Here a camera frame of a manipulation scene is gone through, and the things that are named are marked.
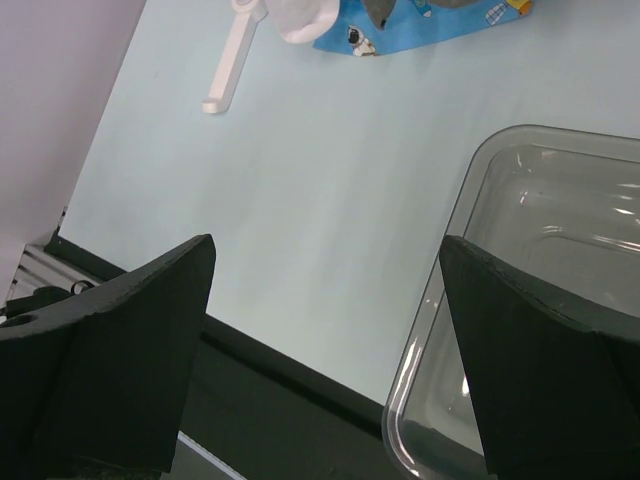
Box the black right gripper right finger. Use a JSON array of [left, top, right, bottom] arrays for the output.
[[439, 235, 639, 479]]

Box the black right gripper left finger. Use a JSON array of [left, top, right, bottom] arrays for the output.
[[1, 234, 216, 474]]

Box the grey sock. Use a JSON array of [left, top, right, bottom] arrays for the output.
[[361, 0, 396, 31]]

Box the clear plastic bin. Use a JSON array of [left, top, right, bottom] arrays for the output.
[[382, 125, 639, 479]]

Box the white drying rack stand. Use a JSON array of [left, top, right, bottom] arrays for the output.
[[202, 0, 267, 114]]

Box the blue cartoon print sock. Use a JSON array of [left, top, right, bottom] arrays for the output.
[[313, 1, 534, 58]]

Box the white striped sock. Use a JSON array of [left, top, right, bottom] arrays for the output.
[[265, 0, 340, 44]]

